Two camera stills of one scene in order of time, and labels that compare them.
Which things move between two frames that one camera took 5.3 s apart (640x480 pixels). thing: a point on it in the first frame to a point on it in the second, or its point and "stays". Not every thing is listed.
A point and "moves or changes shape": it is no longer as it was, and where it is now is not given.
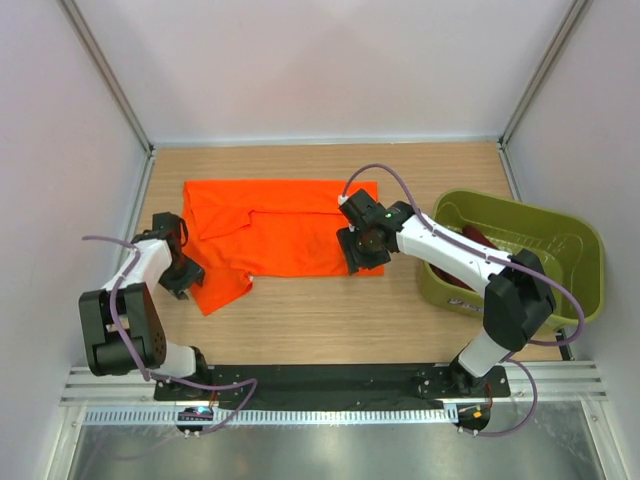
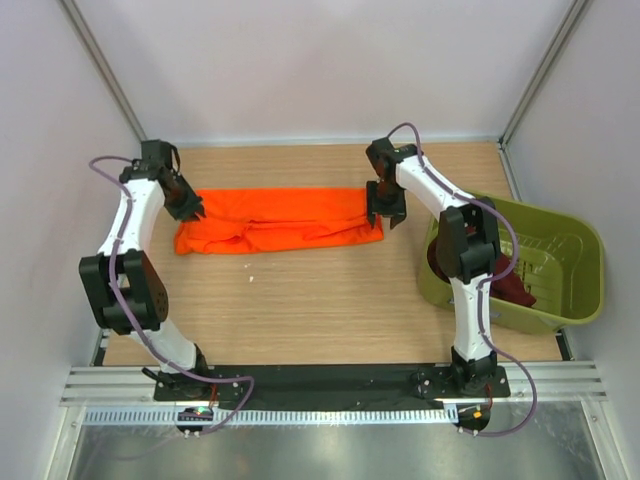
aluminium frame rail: x=561 y=385 stays
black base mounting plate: x=325 y=383 stays
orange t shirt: x=241 y=229 moves or changes shape
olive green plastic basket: x=570 y=249 stays
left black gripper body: x=183 y=279 to x=185 y=203
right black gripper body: x=360 y=251 to x=386 y=205
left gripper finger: x=178 y=293 to x=181 y=214
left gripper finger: x=197 y=277 to x=201 y=212
